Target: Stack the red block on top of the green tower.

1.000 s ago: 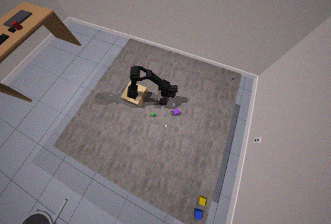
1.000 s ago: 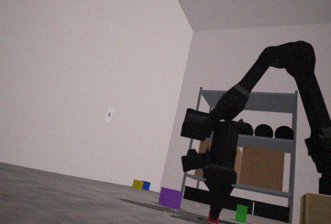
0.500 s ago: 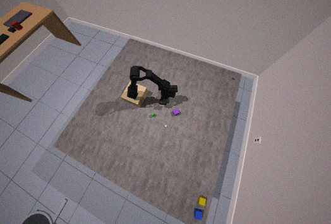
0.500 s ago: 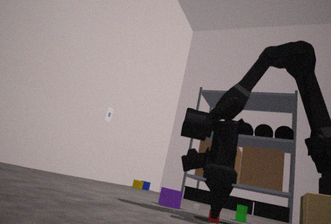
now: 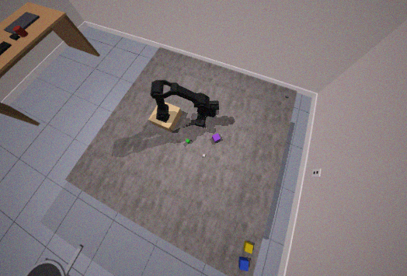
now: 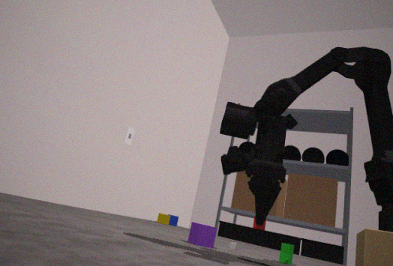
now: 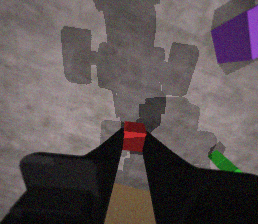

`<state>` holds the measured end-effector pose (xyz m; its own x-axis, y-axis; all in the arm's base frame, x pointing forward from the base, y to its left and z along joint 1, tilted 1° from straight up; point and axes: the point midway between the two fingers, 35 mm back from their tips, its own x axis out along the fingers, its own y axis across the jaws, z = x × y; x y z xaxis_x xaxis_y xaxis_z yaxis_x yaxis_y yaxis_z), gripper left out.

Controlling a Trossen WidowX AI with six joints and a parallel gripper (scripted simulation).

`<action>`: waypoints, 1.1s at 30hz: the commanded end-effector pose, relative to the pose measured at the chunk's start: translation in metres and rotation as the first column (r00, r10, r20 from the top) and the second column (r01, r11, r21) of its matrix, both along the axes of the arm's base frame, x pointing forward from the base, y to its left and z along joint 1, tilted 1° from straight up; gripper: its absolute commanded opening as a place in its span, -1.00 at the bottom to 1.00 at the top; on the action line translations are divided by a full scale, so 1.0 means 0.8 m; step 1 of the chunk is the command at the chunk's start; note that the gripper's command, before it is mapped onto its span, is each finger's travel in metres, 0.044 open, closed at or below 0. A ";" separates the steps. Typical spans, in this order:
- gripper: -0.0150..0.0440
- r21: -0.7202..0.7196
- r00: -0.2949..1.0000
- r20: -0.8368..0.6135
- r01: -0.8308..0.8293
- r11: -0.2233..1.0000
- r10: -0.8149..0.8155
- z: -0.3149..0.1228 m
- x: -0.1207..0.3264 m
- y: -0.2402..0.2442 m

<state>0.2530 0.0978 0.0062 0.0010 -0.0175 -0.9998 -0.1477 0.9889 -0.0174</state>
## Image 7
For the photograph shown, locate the purple block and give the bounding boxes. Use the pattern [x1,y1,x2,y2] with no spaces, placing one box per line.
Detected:
[211,4,258,64]

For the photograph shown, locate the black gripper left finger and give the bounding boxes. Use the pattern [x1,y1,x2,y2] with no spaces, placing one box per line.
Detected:
[20,128,124,224]

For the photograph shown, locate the red block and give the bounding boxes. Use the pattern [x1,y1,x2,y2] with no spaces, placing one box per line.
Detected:
[122,121,147,152]

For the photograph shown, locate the green block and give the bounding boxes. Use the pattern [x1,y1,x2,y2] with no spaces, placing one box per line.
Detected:
[208,150,227,165]
[216,159,242,172]

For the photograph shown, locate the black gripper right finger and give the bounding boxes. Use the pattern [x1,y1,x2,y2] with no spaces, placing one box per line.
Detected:
[142,131,258,224]

